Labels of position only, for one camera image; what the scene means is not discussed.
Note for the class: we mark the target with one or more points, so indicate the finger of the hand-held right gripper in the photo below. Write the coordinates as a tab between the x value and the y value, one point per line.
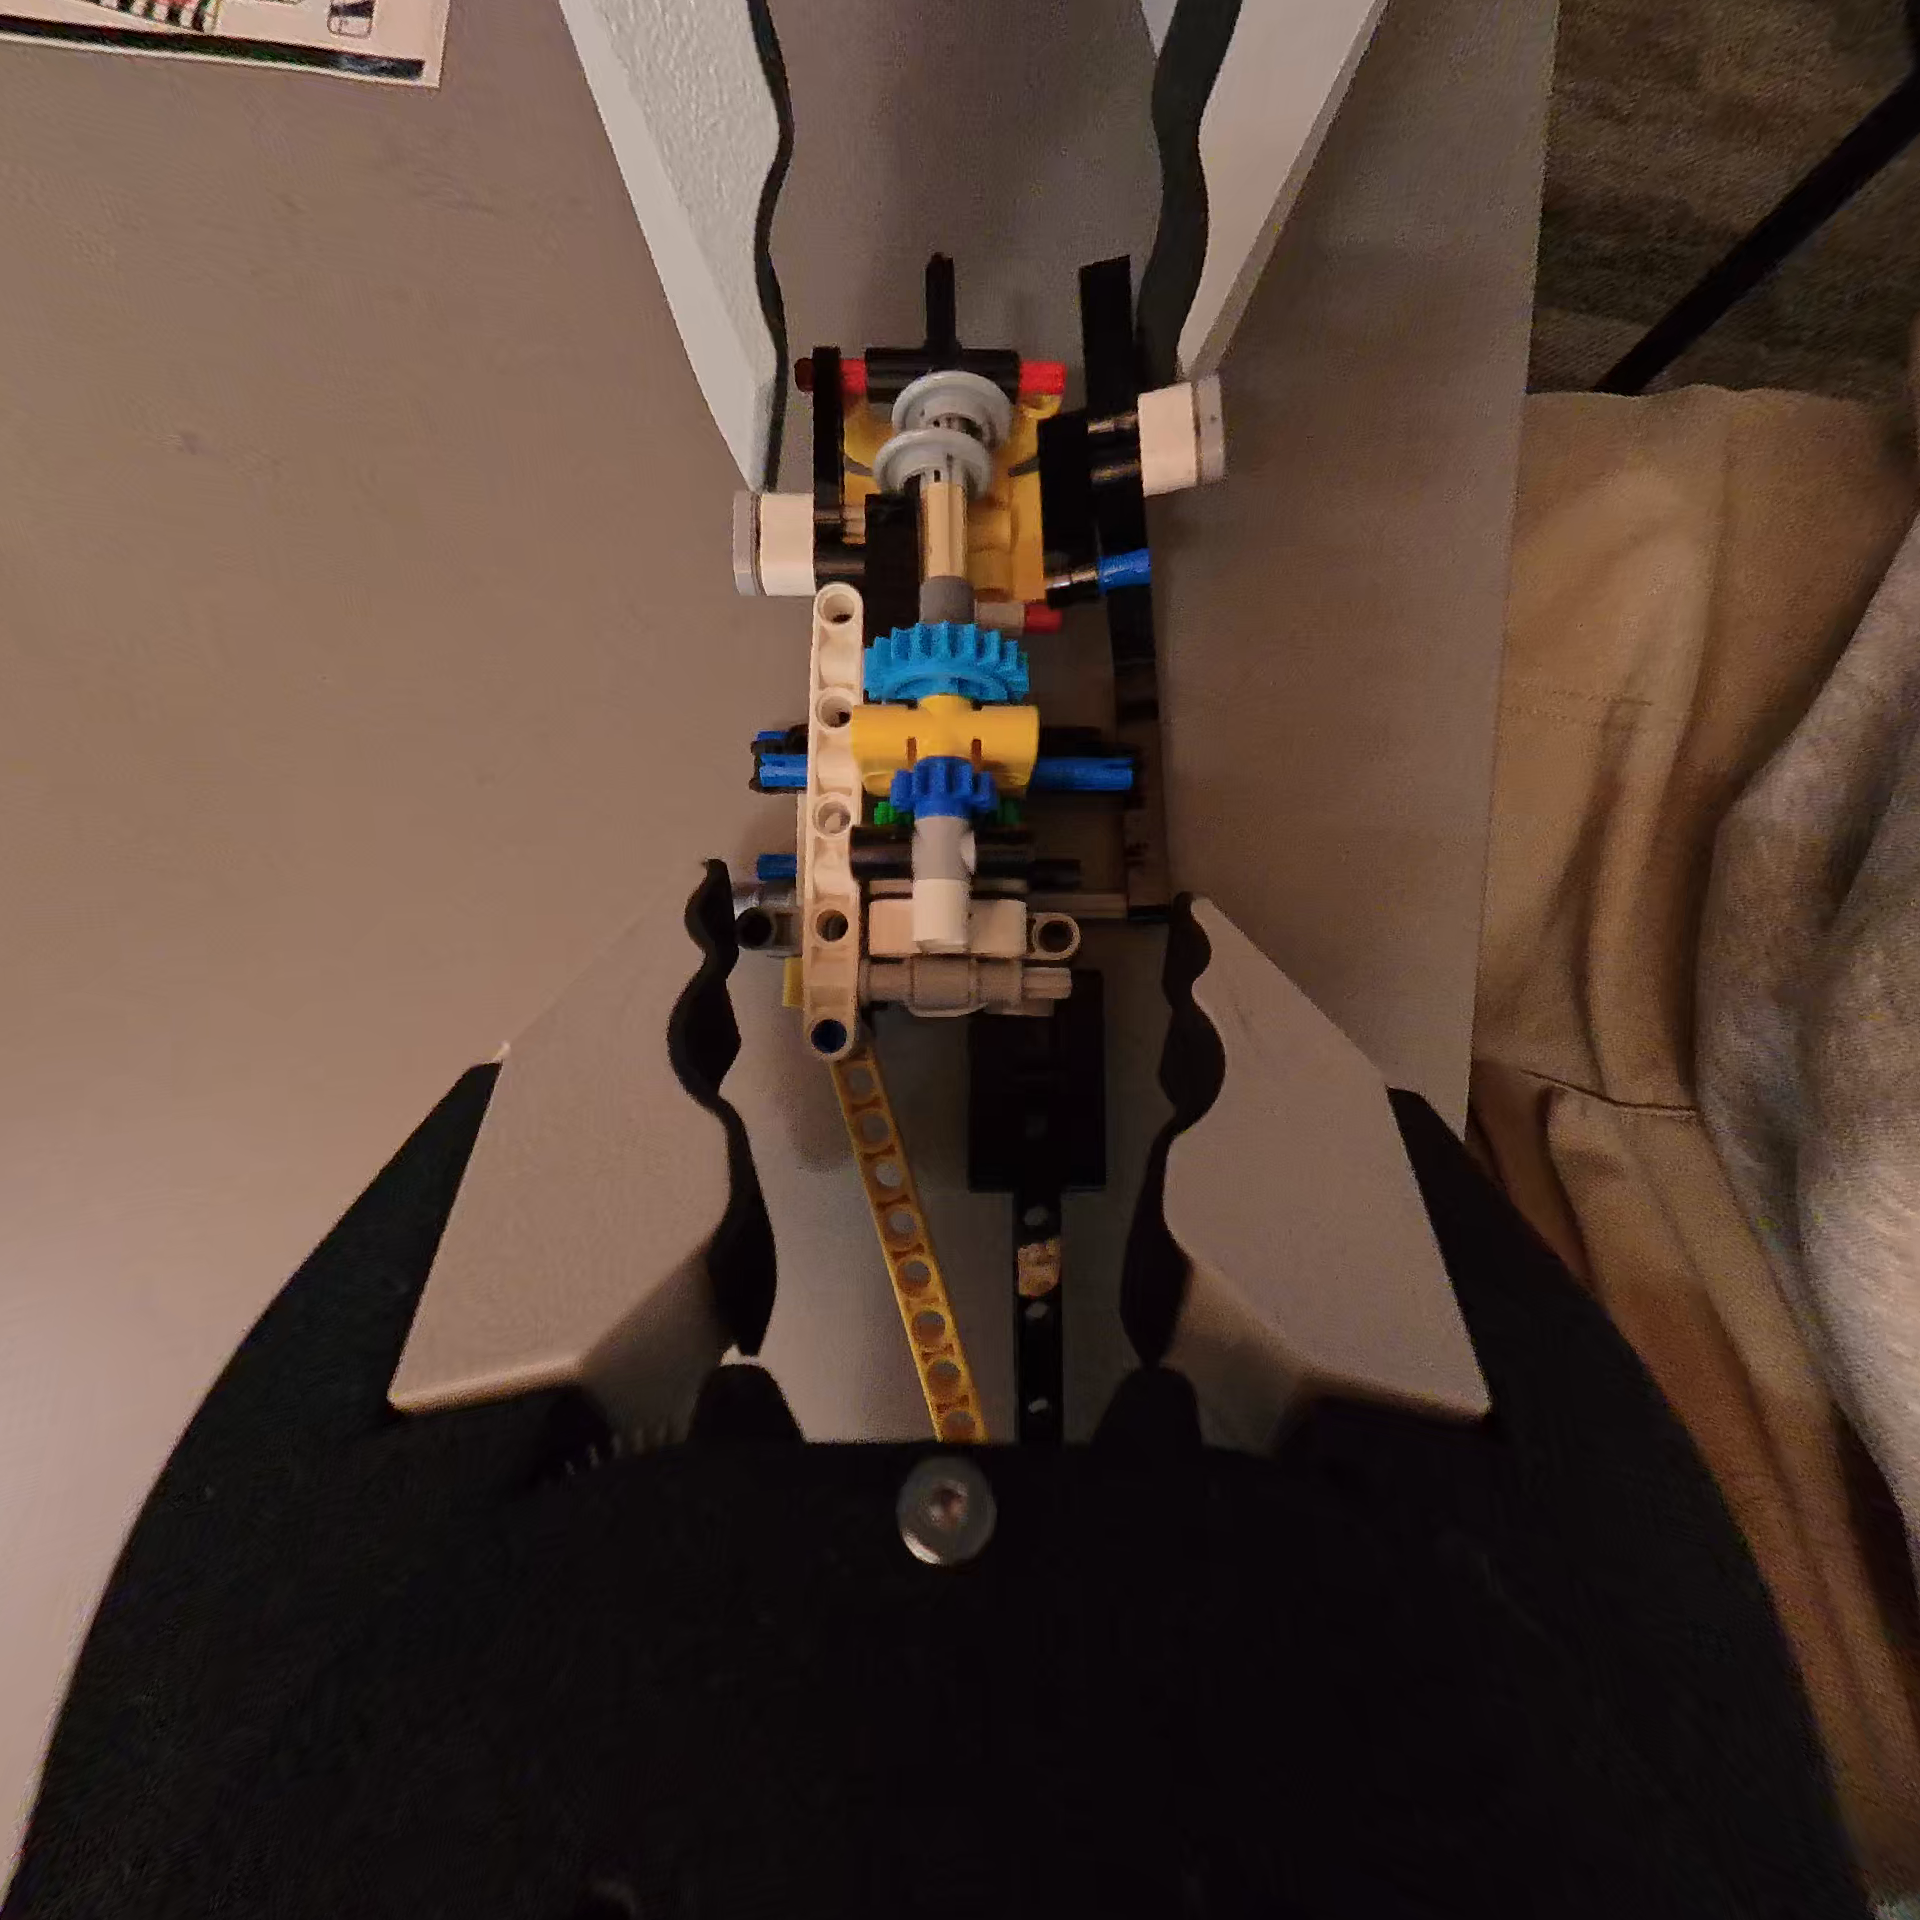
1267	140
673	186

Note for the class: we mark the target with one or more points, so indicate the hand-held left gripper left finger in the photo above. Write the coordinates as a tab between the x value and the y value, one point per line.
569	1202

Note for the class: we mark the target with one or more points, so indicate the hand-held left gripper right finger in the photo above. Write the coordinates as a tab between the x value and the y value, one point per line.
1302	1202

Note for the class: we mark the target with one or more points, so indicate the multicoloured lego gear assembly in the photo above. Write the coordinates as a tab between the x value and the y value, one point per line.
943	738

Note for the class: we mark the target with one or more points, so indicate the printed instruction booklet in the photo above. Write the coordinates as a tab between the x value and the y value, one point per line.
272	28

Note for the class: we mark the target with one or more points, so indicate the black metal bar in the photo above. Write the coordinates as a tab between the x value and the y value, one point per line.
1767	227

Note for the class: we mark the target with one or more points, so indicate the person's tan trouser leg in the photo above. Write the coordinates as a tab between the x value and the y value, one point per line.
1604	750

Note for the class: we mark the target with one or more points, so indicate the grey fleece garment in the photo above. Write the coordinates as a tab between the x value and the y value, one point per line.
1832	929

